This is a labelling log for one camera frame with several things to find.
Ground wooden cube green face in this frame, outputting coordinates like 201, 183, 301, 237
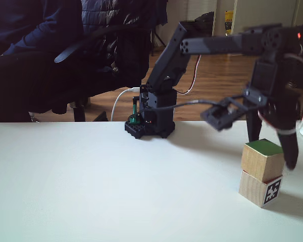
241, 139, 285, 183

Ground wooden cube red face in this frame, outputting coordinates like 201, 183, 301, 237
238, 170, 283, 209

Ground white door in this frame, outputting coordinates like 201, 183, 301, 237
233, 0, 303, 36

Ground yellow bag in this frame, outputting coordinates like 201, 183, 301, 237
224, 10, 234, 37

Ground white framed mirror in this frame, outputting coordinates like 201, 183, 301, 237
187, 0, 218, 38

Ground green table clamp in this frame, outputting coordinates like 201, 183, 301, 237
129, 96, 142, 126

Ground black stand legs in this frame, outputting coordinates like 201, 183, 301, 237
150, 24, 167, 56

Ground black office chair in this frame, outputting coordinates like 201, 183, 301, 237
27, 24, 152, 123

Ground dark puffer jacket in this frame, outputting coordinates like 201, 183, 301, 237
80, 0, 169, 84

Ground person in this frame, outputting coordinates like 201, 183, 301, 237
0, 0, 84, 122

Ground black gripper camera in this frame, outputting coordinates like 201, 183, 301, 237
200, 96, 246, 133

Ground black camera cable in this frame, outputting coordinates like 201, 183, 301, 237
138, 99, 221, 113

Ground red white arm servo cable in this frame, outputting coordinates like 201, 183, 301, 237
176, 53, 202, 95

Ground white usb cable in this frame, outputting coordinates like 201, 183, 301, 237
110, 86, 142, 123

